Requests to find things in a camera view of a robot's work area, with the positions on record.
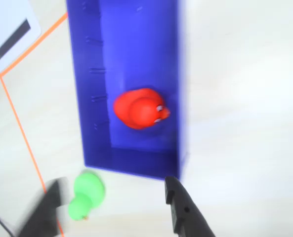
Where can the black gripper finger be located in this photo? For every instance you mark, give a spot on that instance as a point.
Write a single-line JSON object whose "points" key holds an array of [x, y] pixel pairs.
{"points": [[185, 217], [41, 212]]}

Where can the red rubber duck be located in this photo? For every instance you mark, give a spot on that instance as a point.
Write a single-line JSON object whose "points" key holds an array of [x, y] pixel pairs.
{"points": [[138, 111]]}

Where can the green rubber duck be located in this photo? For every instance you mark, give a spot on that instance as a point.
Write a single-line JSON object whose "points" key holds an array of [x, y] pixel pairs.
{"points": [[87, 190]]}

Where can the blue rectangular plastic box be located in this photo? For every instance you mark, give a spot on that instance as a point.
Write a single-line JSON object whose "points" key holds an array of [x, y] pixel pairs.
{"points": [[141, 49]]}

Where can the orange tape line vertical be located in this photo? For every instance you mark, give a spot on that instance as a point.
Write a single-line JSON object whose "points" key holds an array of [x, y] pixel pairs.
{"points": [[18, 123]]}

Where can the orange tape line horizontal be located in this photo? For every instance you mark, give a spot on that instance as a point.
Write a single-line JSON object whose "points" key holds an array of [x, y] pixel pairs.
{"points": [[32, 44]]}

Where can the white paper with black stripe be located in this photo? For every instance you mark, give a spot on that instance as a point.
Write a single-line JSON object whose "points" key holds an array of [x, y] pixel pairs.
{"points": [[8, 19]]}

